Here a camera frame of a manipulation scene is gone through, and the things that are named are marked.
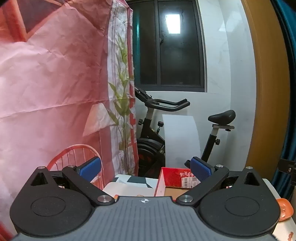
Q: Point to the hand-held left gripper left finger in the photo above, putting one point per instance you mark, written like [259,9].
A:
[90,166]

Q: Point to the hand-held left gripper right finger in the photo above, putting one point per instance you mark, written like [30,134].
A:
[201,169]

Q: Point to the red strawberry print box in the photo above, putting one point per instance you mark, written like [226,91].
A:
[175,176]

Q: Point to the white curved board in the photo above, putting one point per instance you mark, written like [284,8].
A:
[180,139]

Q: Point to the black exercise bike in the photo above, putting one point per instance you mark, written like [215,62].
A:
[150,143]

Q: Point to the small orange dish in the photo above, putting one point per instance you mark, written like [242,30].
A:
[284,208]

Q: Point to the dark window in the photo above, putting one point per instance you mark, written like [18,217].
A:
[180,58]

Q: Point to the blue curtain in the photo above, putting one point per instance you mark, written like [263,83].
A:
[291,69]

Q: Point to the black clamp mount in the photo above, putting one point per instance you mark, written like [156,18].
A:
[288,171]

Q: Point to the wooden door frame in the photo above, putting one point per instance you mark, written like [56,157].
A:
[270,92]

